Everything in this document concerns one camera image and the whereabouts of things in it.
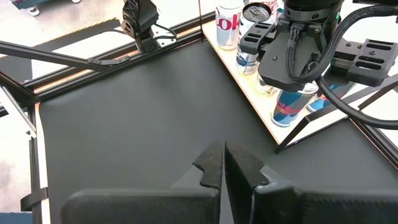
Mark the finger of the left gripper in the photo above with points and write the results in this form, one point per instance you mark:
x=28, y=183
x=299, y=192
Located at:
x=371, y=62
x=256, y=35

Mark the black table mat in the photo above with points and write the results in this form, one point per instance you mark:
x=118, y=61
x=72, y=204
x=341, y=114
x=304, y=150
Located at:
x=140, y=124

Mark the blue silver Red Bull can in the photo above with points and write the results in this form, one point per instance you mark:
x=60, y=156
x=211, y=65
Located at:
x=329, y=96

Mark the Celsius Tropical Vibe can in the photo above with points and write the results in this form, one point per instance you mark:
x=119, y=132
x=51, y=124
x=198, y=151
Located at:
x=264, y=87

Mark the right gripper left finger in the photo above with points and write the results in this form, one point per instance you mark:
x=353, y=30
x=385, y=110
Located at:
x=186, y=202

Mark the black aluminium table frame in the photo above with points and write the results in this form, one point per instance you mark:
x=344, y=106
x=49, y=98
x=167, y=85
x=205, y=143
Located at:
x=77, y=62

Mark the silver-topped dark blue can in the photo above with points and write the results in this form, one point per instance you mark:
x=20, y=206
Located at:
x=290, y=107

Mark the silver Diet Coke can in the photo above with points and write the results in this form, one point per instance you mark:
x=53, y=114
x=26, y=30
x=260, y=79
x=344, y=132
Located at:
x=228, y=28
x=270, y=3

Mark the Celsius Arctic Vibe can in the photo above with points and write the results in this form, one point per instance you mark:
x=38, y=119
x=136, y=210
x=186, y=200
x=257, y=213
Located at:
x=248, y=46

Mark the dark cart with white wheels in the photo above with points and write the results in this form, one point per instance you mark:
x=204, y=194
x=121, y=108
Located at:
x=31, y=6

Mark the wooden shelf board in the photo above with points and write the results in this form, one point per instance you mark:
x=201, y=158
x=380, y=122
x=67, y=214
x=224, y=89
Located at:
x=258, y=96

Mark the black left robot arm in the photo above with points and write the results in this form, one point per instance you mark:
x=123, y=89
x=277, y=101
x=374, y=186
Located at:
x=140, y=18

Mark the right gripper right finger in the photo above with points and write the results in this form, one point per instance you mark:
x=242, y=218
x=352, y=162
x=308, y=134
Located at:
x=280, y=202

